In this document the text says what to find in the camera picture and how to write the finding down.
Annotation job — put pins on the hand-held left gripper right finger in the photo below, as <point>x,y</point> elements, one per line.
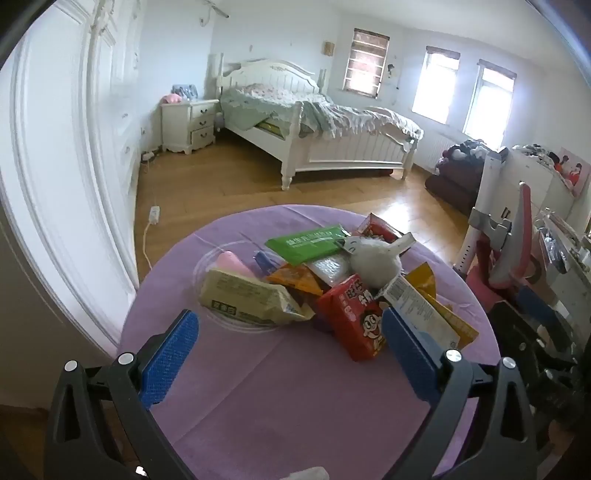
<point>411,355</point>

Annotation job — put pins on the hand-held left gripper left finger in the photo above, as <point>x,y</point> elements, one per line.
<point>171,355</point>

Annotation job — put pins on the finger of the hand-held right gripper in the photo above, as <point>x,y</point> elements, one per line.
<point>517,327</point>

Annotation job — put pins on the orange packet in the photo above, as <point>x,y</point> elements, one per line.
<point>295,279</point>

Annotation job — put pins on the white label packet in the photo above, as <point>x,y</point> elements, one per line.
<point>415,309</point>

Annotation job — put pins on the red cartoon face packet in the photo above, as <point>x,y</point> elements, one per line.
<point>351,314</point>

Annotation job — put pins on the yellow packet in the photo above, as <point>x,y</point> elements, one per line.
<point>422,277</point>

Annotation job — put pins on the white study desk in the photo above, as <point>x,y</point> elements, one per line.
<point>568,258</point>

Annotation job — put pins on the beige packet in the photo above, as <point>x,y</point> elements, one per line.
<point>244,295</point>

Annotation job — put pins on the pink desk chair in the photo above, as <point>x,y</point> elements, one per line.
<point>521,230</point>

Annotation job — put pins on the white fluffy ball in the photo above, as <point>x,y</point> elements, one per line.
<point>374,265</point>

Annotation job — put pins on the pink packet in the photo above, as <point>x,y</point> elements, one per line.
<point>231,263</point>

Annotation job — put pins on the clear plastic packet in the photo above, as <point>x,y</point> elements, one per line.
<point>330,270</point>

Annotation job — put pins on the small red snack packet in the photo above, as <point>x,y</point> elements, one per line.
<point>374,228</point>

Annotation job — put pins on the blue wrapper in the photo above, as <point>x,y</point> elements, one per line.
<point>265,263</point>

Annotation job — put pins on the white power strip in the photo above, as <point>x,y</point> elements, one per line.
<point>153,215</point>

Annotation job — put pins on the white dresser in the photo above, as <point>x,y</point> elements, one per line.
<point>545,184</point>

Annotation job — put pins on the green packet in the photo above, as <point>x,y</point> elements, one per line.
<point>304,244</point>

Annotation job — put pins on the pile of plush toys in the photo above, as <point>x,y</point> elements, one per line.
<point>466,151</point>

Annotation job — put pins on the white radiator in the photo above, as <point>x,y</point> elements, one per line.
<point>441,150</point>

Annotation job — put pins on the white bed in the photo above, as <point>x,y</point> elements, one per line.
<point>351,147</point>

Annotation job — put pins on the white wardrobe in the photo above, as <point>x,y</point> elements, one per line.
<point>69,161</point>

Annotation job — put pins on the bright window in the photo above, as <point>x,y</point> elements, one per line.
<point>488,104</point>
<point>435,85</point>

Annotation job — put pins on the white nightstand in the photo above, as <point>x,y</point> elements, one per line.
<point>201,124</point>

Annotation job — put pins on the pink plush toy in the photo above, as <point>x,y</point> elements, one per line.
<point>171,98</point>

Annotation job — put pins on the pale green blanket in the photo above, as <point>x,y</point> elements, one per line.
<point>286,99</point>

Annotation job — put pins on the window with red blind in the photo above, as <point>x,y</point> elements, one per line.
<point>365,62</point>

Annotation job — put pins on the pink wall poster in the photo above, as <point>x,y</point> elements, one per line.
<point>572,170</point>

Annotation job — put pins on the blue grey picture frame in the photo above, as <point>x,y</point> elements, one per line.
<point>184,92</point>

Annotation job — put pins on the small wall frame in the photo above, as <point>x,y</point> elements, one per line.
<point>329,48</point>

